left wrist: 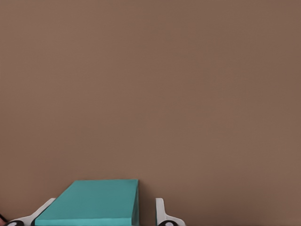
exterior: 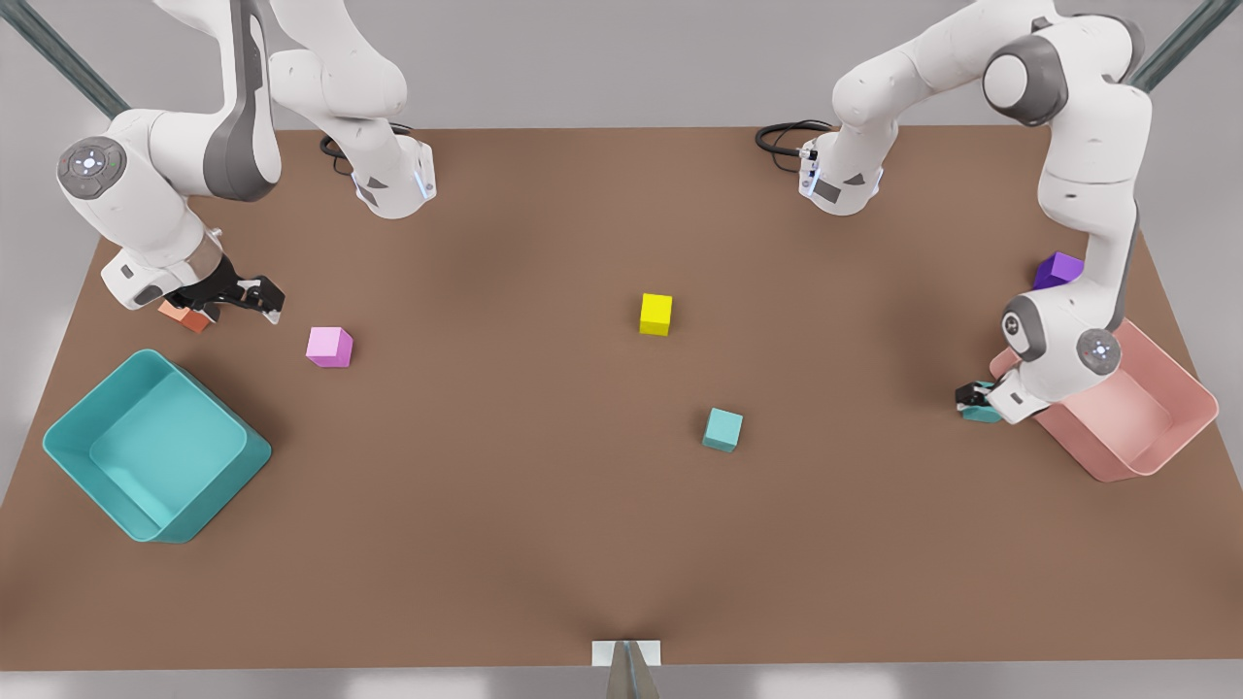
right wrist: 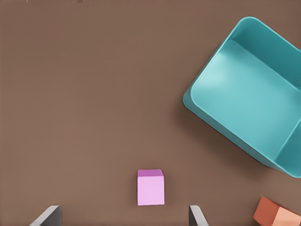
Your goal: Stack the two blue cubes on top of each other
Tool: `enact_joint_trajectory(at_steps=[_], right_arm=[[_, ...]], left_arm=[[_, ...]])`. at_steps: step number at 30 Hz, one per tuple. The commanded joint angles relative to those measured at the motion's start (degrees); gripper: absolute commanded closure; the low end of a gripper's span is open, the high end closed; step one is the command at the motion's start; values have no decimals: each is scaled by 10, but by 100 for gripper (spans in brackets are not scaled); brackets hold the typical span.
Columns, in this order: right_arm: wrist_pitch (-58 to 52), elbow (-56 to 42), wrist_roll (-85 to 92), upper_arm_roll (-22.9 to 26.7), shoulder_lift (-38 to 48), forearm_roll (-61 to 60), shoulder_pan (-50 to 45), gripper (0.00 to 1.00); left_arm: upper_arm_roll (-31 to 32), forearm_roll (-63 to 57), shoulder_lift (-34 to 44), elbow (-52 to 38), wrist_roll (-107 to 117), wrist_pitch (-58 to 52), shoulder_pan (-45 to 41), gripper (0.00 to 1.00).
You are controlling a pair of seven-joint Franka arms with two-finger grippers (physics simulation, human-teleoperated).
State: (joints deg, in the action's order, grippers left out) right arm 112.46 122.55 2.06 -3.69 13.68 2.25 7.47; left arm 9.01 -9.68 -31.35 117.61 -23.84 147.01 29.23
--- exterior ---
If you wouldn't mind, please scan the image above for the purple cube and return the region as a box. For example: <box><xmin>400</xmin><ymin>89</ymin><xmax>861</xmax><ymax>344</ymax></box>
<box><xmin>1031</xmin><ymin>250</ymin><xmax>1086</xmax><ymax>293</ymax></box>

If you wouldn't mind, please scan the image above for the teal plastic bin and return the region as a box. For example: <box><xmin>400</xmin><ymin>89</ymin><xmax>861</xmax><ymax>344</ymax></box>
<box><xmin>42</xmin><ymin>349</ymin><xmax>273</xmax><ymax>545</ymax></box>

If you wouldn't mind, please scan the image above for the silver frame post with foot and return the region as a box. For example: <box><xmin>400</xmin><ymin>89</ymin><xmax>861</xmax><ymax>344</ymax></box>
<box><xmin>591</xmin><ymin>638</ymin><xmax>663</xmax><ymax>699</ymax></box>

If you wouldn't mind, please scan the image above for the black cable loop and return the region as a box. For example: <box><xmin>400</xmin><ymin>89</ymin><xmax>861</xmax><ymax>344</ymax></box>
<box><xmin>319</xmin><ymin>122</ymin><xmax>416</xmax><ymax>178</ymax></box>
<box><xmin>755</xmin><ymin>119</ymin><xmax>838</xmax><ymax>177</ymax></box>

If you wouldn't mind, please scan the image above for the pink plastic bin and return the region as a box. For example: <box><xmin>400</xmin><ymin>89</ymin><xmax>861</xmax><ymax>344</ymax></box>
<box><xmin>989</xmin><ymin>318</ymin><xmax>1221</xmax><ymax>484</ymax></box>

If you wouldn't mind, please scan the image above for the teal blue cube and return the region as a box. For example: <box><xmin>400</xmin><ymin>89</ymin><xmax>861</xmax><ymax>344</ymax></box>
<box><xmin>960</xmin><ymin>381</ymin><xmax>1004</xmax><ymax>424</ymax></box>
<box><xmin>702</xmin><ymin>407</ymin><xmax>745</xmax><ymax>454</ymax></box>

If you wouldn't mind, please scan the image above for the pink cube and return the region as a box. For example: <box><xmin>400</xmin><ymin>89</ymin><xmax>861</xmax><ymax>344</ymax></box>
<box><xmin>306</xmin><ymin>326</ymin><xmax>354</xmax><ymax>370</ymax></box>

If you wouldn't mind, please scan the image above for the orange cube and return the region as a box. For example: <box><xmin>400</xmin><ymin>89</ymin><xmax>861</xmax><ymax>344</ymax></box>
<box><xmin>157</xmin><ymin>298</ymin><xmax>212</xmax><ymax>335</ymax></box>

